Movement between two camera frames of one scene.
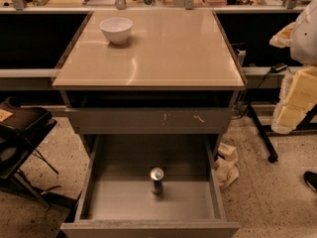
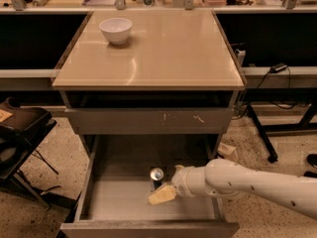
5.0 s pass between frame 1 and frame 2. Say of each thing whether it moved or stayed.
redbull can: stayed
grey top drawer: stayed
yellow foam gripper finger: moved
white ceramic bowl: stayed
